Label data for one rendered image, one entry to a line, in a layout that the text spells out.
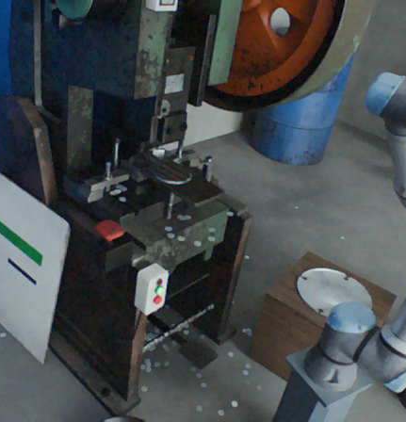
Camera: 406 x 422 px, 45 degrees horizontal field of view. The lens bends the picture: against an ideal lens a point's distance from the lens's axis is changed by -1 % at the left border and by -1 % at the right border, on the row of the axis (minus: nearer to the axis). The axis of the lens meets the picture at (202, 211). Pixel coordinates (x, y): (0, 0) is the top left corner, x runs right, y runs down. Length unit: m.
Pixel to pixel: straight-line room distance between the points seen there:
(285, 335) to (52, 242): 0.92
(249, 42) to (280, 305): 0.94
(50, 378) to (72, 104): 0.98
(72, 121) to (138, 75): 0.39
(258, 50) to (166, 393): 1.26
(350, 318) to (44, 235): 1.04
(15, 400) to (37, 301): 0.34
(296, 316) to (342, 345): 0.50
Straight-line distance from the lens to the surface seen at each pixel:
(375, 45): 4.75
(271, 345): 1.98
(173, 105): 1.53
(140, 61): 1.32
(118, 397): 1.85
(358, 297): 1.99
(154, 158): 1.66
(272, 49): 1.71
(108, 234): 1.30
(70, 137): 1.65
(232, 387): 1.98
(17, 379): 1.96
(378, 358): 1.34
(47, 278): 1.80
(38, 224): 1.78
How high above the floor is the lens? 1.51
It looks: 31 degrees down
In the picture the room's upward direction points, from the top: 10 degrees clockwise
